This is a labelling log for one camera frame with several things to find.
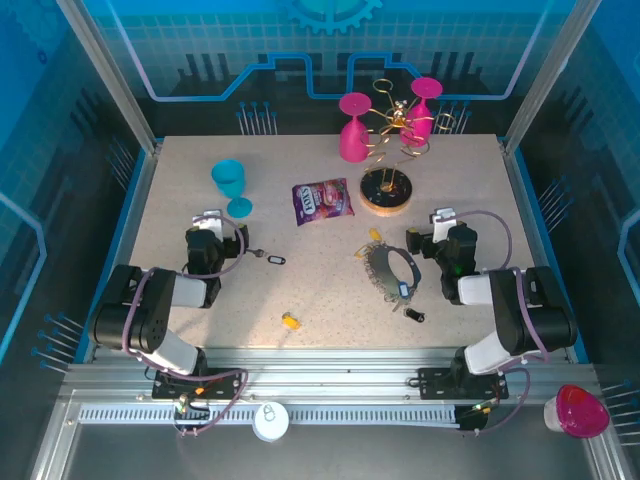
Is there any large keyring with keys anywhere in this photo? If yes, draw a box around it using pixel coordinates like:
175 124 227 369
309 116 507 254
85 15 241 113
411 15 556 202
353 241 424 307

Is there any key with black tag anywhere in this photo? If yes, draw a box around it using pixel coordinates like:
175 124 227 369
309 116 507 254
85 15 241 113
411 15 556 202
248 247 284 268

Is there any blue plastic goblet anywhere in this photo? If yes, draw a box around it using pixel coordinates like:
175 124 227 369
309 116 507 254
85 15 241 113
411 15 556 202
210 158 254 219

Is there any purple candy bag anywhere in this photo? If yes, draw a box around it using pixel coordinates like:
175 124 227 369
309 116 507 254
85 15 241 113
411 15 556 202
291 177 357 227

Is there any pink plastic goblet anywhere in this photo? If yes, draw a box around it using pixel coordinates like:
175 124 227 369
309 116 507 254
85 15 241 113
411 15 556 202
399 77 444 147
338 92 374 164

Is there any white round lid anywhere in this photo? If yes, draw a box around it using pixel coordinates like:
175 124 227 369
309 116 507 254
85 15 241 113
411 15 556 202
251 401 291 444

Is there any pink and white cup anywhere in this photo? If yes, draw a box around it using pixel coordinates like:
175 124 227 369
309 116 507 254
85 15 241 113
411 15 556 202
543 383 611 440

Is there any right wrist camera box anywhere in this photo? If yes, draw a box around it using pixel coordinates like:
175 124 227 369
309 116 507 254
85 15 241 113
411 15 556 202
430 208 457 242

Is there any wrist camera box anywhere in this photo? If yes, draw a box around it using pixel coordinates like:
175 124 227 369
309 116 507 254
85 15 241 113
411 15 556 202
191 209 227 242
430 208 457 242

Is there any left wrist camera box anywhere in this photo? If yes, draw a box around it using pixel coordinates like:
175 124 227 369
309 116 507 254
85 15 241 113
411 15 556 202
191 209 227 242

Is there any gold wire glass rack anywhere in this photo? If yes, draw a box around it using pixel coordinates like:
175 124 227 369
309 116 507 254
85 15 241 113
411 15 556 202
358 78 457 217

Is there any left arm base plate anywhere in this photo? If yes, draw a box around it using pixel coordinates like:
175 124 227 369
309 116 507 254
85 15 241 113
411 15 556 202
151 367 245 401

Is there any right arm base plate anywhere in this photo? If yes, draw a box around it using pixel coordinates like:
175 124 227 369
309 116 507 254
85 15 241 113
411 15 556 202
417 367 510 401

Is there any aluminium frame beam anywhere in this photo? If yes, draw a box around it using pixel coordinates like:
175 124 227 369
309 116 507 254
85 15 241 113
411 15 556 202
59 347 601 406

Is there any slotted cable duct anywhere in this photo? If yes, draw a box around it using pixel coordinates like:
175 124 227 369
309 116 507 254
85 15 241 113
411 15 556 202
78 403 461 426

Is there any aluminium frame post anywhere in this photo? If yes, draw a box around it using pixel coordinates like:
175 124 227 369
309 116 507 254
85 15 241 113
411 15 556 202
501 0 604 155
55 0 164 155

